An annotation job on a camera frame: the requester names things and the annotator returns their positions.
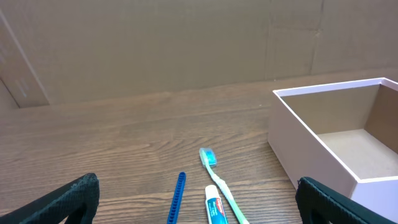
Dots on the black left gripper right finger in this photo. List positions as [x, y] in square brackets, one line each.
[319, 204]

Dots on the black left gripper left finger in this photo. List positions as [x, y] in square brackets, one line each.
[75, 202]

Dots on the small toothpaste tube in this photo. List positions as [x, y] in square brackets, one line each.
[214, 207]

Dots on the green white toothbrush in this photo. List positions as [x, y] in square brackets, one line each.
[209, 160]

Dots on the white open cardboard box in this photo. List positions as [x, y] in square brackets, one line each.
[343, 135]

